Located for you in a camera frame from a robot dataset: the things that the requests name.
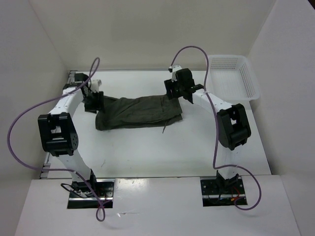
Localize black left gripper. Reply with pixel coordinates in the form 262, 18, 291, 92
81, 90, 105, 114

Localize olive green shorts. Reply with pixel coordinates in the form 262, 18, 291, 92
95, 95, 183, 131

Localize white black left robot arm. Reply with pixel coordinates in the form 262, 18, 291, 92
37, 73, 103, 197

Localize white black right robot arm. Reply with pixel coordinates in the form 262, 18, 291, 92
164, 65, 251, 193

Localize white perforated plastic basket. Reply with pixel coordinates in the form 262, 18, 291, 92
206, 55, 260, 103

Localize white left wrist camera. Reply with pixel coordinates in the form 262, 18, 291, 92
90, 80, 102, 92

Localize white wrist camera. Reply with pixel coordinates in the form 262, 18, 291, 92
168, 65, 182, 82
90, 80, 102, 92

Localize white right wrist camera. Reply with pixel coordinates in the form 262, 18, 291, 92
168, 65, 182, 82

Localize aluminium table edge rail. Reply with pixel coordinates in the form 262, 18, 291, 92
37, 73, 83, 170

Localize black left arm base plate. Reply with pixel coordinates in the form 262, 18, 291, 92
61, 180, 114, 209

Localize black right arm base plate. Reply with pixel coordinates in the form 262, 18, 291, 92
200, 177, 248, 207

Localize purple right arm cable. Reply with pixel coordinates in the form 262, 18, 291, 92
169, 46, 262, 211

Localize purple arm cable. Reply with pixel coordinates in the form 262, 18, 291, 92
6, 57, 112, 222
169, 46, 262, 211

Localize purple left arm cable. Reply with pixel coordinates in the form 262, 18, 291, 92
6, 57, 112, 222

